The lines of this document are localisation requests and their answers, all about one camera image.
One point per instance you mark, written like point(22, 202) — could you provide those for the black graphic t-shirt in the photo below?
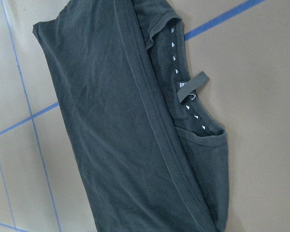
point(150, 156)

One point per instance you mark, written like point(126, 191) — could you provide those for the brown paper table cover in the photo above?
point(244, 48)

